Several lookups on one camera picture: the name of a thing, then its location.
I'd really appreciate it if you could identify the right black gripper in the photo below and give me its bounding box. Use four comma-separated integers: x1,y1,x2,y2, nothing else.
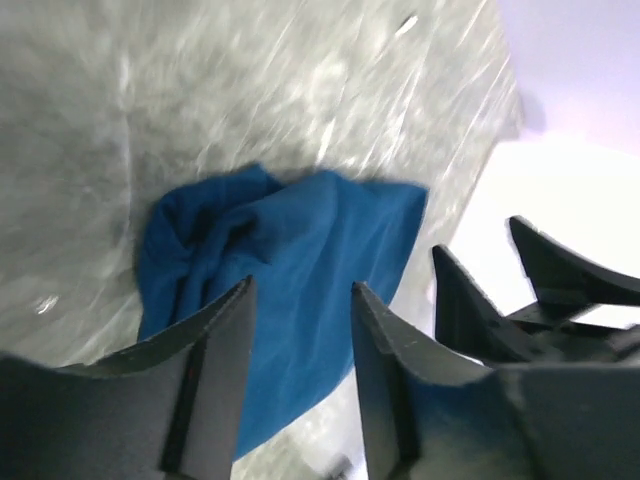
431,216,639,368

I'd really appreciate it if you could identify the blue printed t shirt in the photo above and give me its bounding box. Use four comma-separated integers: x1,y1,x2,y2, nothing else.
137,165,428,456

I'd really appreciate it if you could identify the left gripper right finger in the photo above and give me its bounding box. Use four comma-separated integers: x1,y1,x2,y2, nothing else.
351,284,639,479

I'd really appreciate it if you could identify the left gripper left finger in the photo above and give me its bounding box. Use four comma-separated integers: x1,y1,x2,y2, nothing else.
1,278,256,479

